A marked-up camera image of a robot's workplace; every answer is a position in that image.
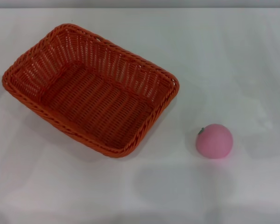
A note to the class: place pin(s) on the orange woven plastic basket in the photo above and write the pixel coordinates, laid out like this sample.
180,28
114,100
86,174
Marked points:
100,102

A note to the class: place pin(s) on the pink toy peach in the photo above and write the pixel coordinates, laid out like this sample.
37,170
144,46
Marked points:
215,142

